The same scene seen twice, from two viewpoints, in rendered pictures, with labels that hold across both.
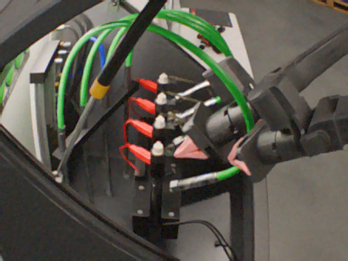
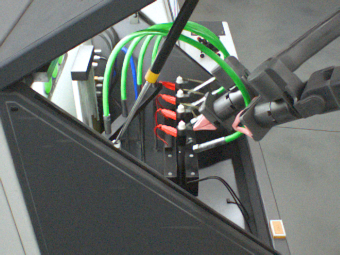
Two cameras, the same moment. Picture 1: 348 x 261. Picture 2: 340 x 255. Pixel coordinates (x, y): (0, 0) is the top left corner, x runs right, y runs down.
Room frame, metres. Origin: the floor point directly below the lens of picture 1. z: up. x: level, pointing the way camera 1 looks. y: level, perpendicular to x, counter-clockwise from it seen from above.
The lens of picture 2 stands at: (-0.11, 0.05, 1.81)
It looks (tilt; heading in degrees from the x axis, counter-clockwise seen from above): 37 degrees down; 1
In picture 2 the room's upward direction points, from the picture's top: straight up
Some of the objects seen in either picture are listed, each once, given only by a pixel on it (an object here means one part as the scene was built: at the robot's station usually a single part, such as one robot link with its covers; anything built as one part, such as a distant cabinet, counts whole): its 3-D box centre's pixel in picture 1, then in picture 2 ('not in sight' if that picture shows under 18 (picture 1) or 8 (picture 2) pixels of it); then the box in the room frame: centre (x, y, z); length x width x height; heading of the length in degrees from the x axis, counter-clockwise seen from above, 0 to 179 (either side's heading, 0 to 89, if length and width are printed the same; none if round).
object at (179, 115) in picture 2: (163, 165); (184, 138); (0.89, 0.02, 1.01); 0.05 x 0.03 x 0.21; 91
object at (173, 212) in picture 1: (157, 189); (179, 156); (0.93, 0.03, 0.91); 0.34 x 0.10 x 0.15; 1
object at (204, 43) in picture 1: (213, 34); (210, 44); (1.55, -0.11, 1.01); 0.23 x 0.11 x 0.06; 1
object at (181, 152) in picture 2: (161, 191); (185, 156); (0.81, 0.02, 1.01); 0.05 x 0.03 x 0.21; 91
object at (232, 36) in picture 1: (214, 49); (210, 57); (1.51, -0.11, 0.97); 0.70 x 0.22 x 0.03; 1
